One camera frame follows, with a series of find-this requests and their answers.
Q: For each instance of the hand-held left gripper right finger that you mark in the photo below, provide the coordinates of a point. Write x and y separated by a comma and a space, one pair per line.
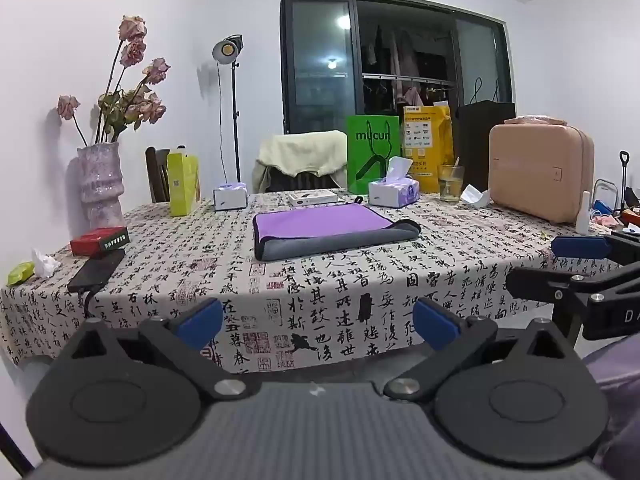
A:
434, 324

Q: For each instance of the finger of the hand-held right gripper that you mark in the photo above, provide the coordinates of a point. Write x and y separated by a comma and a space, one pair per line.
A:
542, 281
580, 246

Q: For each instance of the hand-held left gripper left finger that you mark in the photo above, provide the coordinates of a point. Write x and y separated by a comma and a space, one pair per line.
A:
201, 321

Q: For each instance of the grey towel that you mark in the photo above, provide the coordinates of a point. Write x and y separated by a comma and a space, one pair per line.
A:
330, 241

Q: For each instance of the purple towel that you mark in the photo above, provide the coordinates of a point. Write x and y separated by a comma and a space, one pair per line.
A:
315, 221

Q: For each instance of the small white bottle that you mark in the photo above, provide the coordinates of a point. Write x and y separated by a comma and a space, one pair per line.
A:
583, 215

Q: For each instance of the pink hard suitcase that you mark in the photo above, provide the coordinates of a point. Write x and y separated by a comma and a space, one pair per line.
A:
541, 175

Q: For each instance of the person's purple clothing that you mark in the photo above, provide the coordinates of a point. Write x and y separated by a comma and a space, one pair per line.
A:
617, 400

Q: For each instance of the calligraphy print tablecloth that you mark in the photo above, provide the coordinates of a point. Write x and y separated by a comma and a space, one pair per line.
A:
300, 290

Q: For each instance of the crumpled white paper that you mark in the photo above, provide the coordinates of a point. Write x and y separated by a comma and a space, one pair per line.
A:
475, 196

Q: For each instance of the black smartphone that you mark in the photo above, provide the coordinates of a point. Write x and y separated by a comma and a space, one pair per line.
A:
96, 272

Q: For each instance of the small white tissue box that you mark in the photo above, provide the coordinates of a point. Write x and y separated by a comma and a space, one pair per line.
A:
230, 197

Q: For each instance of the red flat box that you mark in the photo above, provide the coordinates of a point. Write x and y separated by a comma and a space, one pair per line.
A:
99, 241

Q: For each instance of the glass cup with spoon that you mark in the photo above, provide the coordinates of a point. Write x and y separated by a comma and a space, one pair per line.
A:
451, 182

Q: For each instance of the yellow-green paper bag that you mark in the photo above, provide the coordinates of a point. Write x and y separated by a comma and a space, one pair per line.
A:
183, 184

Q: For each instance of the purple white tissue pack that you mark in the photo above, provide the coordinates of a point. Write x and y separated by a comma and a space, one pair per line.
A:
395, 187

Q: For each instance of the black paper bag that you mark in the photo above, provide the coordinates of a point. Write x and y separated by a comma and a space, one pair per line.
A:
482, 135

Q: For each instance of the dark wooden chair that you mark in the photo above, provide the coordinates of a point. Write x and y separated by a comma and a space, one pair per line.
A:
157, 175

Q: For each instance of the crumpled white tissue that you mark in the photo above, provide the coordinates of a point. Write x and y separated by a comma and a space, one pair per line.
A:
44, 264

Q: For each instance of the flat white box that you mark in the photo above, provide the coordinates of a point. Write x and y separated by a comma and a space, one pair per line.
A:
313, 197

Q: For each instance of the speckled pink ceramic vase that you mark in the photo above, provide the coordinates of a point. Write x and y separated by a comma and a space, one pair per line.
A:
101, 185

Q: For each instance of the yellow paper bag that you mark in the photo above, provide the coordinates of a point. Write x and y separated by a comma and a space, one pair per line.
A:
427, 145

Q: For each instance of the green paper shopping bag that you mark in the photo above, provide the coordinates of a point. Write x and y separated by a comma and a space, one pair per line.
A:
374, 154

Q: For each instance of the green snack packet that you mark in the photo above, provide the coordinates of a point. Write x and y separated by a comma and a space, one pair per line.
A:
20, 274

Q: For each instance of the chair with cream cloth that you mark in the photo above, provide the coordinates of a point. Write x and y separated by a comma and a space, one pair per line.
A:
300, 157

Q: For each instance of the studio lamp on stand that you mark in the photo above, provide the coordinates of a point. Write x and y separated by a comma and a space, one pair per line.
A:
227, 90

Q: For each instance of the dried pink roses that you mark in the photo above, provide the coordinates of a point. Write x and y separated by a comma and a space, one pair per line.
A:
131, 85

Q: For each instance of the black framed glass sliding door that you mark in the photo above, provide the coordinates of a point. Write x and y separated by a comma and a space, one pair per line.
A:
390, 60

